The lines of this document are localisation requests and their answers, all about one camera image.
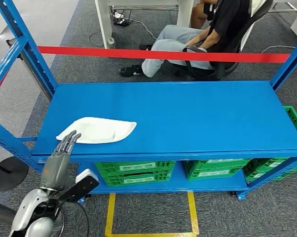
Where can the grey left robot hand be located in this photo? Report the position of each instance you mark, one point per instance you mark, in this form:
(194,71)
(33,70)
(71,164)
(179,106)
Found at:
(56,170)

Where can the white plastic mirror cover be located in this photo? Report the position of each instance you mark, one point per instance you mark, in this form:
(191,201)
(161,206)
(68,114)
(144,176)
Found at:
(96,130)

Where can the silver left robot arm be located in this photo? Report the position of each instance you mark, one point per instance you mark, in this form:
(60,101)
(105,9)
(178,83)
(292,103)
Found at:
(31,206)

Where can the black shelf caster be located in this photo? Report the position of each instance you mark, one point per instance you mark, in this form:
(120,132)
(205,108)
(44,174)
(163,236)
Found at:
(233,193)
(87,197)

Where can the blue metal shelf rack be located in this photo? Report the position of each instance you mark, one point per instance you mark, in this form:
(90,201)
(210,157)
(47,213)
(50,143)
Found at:
(163,114)

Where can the black stanchion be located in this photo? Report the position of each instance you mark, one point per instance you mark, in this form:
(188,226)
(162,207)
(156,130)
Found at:
(10,175)

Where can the green plastic crate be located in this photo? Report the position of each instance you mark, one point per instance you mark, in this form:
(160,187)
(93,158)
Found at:
(106,167)
(252,170)
(195,163)
(295,119)
(191,177)
(295,170)
(108,181)

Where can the grey stanchion pole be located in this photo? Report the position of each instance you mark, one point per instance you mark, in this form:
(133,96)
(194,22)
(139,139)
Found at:
(37,80)

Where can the long red barrier belt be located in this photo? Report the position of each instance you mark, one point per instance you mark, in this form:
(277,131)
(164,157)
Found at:
(114,53)

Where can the black and white power strip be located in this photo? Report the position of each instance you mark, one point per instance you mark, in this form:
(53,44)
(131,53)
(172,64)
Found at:
(121,19)

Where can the black office chair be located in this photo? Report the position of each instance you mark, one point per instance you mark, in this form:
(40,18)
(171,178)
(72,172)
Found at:
(222,70)

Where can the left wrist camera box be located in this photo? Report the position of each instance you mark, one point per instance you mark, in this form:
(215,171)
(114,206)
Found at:
(84,186)

